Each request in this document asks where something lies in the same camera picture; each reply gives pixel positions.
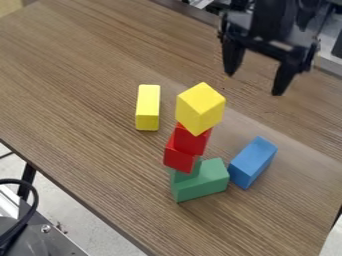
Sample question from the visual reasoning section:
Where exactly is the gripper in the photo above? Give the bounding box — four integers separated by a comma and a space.
216, 0, 336, 97

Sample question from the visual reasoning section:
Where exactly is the yellow cube block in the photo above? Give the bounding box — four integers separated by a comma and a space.
173, 81, 228, 137

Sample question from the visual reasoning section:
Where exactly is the blue block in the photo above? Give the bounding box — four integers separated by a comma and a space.
227, 135, 280, 191

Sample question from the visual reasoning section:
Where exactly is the red block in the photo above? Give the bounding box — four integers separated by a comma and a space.
161, 121, 214, 175

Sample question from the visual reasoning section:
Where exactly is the yellow long block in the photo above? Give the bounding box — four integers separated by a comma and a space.
134, 84, 162, 132

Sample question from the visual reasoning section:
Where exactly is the green block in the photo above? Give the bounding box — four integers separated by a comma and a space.
166, 157, 232, 204

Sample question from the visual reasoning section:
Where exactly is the grey metal base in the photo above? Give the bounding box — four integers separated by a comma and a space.
0, 196, 91, 256

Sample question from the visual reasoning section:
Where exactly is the black cable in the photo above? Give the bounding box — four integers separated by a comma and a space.
0, 178, 41, 256

